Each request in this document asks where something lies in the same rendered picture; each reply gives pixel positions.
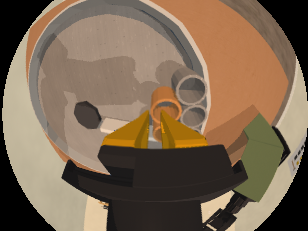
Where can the grey metal bushing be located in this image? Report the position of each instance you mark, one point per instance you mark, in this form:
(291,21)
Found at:
(197,129)
(195,117)
(195,94)

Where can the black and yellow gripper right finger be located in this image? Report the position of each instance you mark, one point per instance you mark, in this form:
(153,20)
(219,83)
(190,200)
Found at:
(177,135)

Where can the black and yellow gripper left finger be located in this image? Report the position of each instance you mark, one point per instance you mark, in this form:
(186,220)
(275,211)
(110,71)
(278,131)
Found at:
(131,134)

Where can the bronze bushing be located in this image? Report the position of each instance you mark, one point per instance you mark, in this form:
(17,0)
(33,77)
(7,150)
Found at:
(162,94)
(157,131)

